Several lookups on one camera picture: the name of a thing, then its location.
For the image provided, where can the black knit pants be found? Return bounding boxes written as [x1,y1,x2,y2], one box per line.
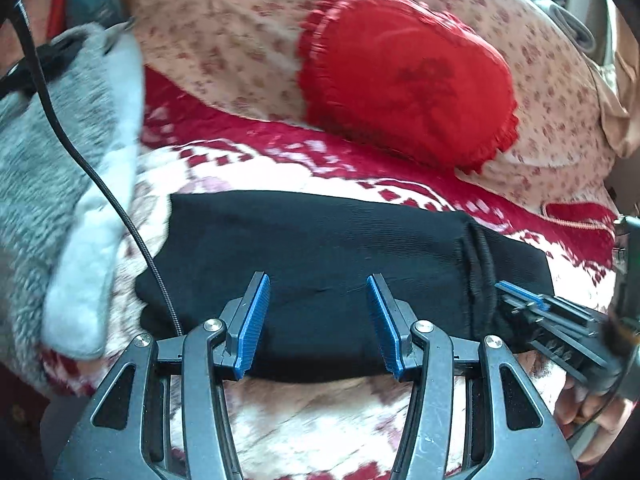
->
[134,191,553,384]

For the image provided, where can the person's right hand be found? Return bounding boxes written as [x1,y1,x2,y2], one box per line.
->
[554,376,634,466]

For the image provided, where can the red white floral fleece blanket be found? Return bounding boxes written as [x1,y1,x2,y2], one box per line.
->
[53,70,618,479]

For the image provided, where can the grey white fleece blanket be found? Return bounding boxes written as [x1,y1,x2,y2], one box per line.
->
[1,24,144,392]

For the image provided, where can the red ruffled round pillow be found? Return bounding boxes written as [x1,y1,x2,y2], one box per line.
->
[298,0,518,172]

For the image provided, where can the floral beige quilt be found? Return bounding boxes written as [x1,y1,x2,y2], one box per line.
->
[136,0,615,209]

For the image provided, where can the teal patterned bag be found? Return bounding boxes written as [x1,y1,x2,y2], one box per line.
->
[65,0,129,28]

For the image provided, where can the black cable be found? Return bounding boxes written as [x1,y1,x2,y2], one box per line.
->
[12,0,184,337]

